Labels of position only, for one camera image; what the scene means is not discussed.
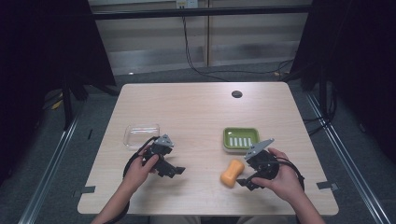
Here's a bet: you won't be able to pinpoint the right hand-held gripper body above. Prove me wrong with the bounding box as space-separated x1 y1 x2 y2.
243 137 280 189

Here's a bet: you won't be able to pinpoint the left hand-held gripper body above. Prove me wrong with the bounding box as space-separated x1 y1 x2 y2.
142 133 177 179

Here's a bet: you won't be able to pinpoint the orange soap bar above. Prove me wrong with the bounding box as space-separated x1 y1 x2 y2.
219 159 246 189

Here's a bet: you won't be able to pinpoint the green soap dish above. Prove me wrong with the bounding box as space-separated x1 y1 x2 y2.
221 126 262 156

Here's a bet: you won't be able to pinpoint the person's left hand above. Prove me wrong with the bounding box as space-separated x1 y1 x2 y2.
122 153 161 189

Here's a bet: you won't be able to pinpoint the person's right hand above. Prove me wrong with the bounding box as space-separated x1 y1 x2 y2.
249 147 305 204

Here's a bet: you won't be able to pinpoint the clear plastic container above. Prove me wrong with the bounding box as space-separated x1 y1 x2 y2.
122 123 161 151

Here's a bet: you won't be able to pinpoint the grey tape piece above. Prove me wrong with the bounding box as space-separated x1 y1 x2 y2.
316 180 340 192
72 185 97 198

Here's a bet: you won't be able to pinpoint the black metal stand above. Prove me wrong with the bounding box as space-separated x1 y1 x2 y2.
60 73 90 132

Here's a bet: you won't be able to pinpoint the yellow floor tape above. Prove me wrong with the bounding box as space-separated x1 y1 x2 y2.
50 98 64 111

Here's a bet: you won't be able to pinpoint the dark curtain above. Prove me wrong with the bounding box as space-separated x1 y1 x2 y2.
288 0 396 162
0 0 118 188

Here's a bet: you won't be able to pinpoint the black horizontal bar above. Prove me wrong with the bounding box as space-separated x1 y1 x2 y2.
92 5 313 21

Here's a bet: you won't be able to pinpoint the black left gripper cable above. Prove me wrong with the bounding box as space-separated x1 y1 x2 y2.
104 135 161 224

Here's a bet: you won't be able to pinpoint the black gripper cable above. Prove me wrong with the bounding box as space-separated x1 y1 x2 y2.
104 135 161 224
275 156 306 191

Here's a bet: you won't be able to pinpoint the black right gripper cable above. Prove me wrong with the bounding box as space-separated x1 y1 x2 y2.
275 156 306 191

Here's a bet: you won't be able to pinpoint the black floor cables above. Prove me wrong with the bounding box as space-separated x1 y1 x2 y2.
302 73 339 137

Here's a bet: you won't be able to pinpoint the metal floor rail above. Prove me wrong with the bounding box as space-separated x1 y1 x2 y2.
304 92 391 224
18 113 80 224

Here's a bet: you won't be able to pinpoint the black hanging cable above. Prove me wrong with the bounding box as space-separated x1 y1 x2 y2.
181 16 295 82

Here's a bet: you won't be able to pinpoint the white wall outlet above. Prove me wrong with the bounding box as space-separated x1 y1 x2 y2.
175 0 199 9

